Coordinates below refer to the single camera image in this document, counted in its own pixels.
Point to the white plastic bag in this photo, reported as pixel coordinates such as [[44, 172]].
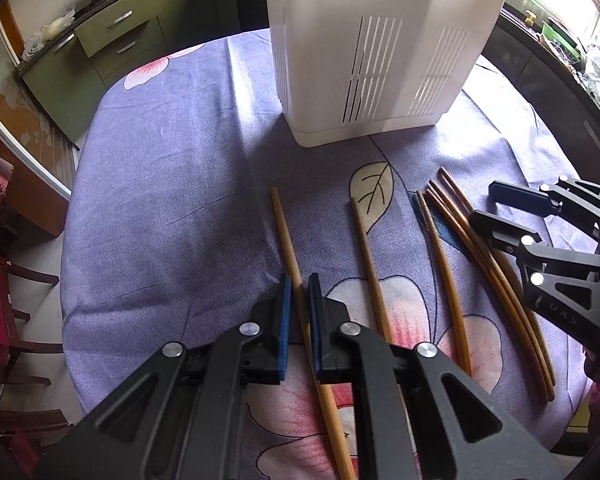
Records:
[[46, 33]]

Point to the white plastic utensil holder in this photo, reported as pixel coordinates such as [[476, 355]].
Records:
[[350, 68]]

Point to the purple floral tablecloth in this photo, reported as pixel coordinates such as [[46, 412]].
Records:
[[170, 233]]

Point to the sliding glass door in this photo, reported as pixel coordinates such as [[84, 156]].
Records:
[[29, 133]]

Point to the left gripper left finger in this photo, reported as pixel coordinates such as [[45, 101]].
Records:
[[284, 307]]

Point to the wooden chair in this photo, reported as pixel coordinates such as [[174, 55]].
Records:
[[35, 426]]

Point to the green lower cabinets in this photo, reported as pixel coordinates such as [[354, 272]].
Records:
[[109, 39]]

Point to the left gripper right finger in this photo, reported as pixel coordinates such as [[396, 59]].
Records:
[[316, 310]]

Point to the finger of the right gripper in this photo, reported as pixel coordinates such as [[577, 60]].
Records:
[[504, 235], [523, 198]]

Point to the wooden chopstick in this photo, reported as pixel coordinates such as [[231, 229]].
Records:
[[324, 393], [380, 312], [440, 198], [506, 277], [460, 340]]

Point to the wooden chopstick on table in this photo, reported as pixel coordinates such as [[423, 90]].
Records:
[[380, 312], [440, 198], [506, 277], [460, 340]]

